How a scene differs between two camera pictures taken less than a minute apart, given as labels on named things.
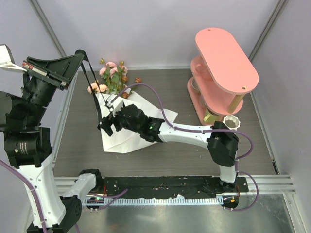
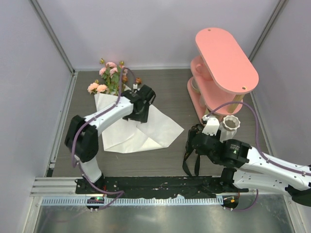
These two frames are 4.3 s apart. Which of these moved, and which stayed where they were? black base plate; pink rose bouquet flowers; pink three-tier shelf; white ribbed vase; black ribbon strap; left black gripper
Moved: left black gripper; black ribbon strap
Stayed: pink rose bouquet flowers; black base plate; white ribbed vase; pink three-tier shelf
